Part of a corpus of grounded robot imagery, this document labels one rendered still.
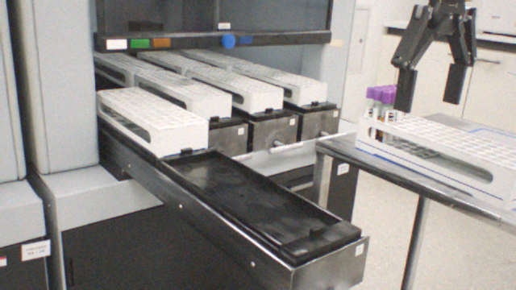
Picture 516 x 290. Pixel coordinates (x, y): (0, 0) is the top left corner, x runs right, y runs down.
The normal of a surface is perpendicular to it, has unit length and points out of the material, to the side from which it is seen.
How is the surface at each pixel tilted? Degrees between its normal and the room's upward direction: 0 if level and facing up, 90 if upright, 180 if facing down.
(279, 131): 90
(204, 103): 90
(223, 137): 90
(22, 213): 90
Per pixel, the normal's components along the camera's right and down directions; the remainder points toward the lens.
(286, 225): 0.06, -0.94
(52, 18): 0.62, 0.30
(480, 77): -0.78, 0.17
